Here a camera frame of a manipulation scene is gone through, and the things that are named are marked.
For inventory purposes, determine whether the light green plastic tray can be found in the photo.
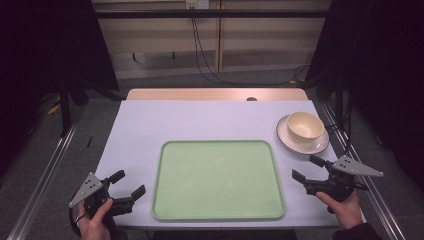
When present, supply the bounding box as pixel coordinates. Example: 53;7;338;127
151;139;287;222

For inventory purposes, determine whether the dark curtain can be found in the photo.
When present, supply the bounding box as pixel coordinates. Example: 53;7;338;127
0;0;120;178
305;0;424;193

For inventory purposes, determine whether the person's left hand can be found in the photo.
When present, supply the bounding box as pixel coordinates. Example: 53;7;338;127
76;198;115;240

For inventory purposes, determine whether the black floor cable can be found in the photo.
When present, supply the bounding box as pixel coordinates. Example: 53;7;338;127
190;7;312;88

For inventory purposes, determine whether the metal floor rail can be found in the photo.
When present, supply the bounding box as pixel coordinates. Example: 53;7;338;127
320;102;407;240
6;123;83;240

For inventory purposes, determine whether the person's right hand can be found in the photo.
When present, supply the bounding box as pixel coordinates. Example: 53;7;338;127
315;190;365;231

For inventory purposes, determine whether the white round plate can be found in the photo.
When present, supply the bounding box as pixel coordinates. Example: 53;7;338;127
275;114;330;156

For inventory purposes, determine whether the light wooden table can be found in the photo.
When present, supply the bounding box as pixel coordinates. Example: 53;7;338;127
125;87;310;102

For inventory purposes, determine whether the pale lilac table mat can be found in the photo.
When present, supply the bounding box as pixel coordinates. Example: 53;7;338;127
94;99;342;231

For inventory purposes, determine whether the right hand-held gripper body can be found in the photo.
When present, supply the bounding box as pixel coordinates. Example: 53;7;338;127
304;155;385;203

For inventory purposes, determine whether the cream bowl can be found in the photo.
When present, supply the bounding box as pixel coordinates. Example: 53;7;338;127
286;111;326;145

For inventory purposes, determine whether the light wooden wall strip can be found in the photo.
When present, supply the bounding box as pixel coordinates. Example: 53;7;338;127
214;0;224;73

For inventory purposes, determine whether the white wall socket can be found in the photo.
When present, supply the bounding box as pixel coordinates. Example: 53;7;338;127
185;0;211;10

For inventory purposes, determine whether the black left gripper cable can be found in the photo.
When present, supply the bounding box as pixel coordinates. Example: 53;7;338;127
68;205;83;238

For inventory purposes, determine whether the yellow floor object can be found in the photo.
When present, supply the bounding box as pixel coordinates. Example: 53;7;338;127
46;96;62;116

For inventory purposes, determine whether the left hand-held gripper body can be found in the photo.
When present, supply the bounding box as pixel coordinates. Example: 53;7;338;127
68;171;136;217

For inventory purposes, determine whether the black metal stand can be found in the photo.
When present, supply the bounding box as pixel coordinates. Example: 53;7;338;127
57;79;73;138
334;0;346;129

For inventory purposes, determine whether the black horizontal frame bar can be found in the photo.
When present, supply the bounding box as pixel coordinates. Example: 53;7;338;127
94;9;330;20

